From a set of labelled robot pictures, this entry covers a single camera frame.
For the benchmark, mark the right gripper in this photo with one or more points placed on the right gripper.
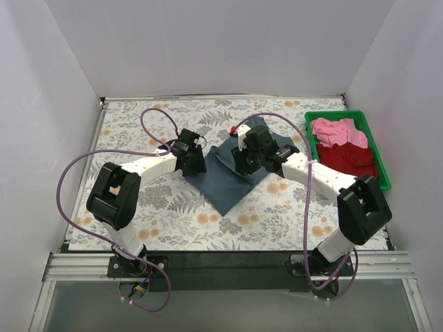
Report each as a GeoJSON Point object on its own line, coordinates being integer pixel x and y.
{"type": "Point", "coordinates": [244, 160]}

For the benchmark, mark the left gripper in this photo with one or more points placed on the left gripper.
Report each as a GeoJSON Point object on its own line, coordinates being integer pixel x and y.
{"type": "Point", "coordinates": [195, 163]}

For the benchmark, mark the blue grey t shirt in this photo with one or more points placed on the blue grey t shirt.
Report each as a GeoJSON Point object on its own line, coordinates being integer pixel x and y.
{"type": "Point", "coordinates": [221, 185]}

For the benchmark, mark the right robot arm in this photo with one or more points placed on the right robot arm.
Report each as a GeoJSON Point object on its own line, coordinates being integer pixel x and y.
{"type": "Point", "coordinates": [362, 206]}

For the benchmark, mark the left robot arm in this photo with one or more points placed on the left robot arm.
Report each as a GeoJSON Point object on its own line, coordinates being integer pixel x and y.
{"type": "Point", "coordinates": [114, 196]}

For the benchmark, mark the floral table mat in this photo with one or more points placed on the floral table mat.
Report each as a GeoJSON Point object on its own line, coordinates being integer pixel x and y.
{"type": "Point", "coordinates": [171, 214]}

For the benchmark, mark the pink t shirt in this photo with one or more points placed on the pink t shirt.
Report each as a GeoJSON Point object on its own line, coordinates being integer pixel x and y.
{"type": "Point", "coordinates": [340, 132]}

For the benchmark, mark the red t shirt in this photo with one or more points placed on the red t shirt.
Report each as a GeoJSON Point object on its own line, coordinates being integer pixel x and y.
{"type": "Point", "coordinates": [348, 159]}

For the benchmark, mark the green plastic bin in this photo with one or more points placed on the green plastic bin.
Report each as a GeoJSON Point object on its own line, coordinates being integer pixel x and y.
{"type": "Point", "coordinates": [362, 125]}

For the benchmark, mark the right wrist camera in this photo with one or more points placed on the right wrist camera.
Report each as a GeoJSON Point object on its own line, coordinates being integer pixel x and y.
{"type": "Point", "coordinates": [239, 133]}

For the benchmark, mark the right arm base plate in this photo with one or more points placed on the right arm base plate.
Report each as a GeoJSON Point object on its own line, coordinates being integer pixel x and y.
{"type": "Point", "coordinates": [295, 266]}

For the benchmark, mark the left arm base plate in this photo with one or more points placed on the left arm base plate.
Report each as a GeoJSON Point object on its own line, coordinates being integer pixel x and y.
{"type": "Point", "coordinates": [120, 267]}

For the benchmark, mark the aluminium frame rail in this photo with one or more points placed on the aluminium frame rail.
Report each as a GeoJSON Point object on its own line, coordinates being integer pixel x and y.
{"type": "Point", "coordinates": [228, 291]}

